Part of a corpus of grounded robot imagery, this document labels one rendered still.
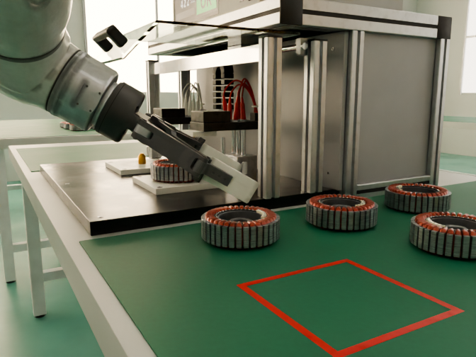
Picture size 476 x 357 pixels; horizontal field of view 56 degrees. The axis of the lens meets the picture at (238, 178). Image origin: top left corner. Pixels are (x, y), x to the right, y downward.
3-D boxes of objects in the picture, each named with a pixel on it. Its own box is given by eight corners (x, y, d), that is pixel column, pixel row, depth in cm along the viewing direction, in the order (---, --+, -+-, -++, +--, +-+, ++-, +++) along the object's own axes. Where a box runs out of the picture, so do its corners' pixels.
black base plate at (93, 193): (90, 236, 66) (89, 221, 65) (40, 172, 121) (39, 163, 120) (333, 200, 89) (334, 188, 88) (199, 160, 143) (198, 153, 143)
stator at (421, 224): (465, 232, 67) (467, 208, 66) (521, 259, 56) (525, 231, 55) (394, 236, 65) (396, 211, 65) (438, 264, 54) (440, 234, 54)
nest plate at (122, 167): (120, 175, 104) (120, 170, 104) (105, 166, 117) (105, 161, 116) (180, 170, 111) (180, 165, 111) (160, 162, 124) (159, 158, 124)
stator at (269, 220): (203, 253, 58) (202, 226, 57) (199, 228, 69) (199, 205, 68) (287, 249, 59) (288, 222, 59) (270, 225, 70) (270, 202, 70)
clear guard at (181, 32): (122, 59, 66) (120, 16, 65) (88, 67, 86) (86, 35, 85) (299, 66, 82) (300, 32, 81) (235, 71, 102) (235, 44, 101)
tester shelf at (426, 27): (280, 23, 74) (280, -7, 73) (148, 54, 132) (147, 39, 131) (450, 39, 95) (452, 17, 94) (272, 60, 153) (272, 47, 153)
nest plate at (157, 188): (156, 195, 83) (155, 188, 83) (132, 181, 96) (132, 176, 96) (227, 187, 90) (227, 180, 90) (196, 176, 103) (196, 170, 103)
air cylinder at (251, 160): (236, 182, 96) (236, 156, 95) (220, 176, 102) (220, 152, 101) (256, 180, 98) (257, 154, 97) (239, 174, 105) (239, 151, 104)
